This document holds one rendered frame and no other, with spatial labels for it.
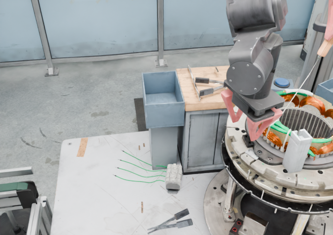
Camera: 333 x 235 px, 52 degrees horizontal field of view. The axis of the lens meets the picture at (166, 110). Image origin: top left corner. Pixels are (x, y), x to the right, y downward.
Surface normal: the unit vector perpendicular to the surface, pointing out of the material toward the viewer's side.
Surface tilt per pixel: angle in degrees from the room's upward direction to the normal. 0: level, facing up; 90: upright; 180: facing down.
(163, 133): 90
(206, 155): 90
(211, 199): 0
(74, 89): 0
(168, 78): 90
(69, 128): 0
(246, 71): 91
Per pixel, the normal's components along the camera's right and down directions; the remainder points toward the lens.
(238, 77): -0.47, 0.55
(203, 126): 0.12, 0.61
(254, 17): -0.39, 0.71
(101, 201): 0.00, -0.79
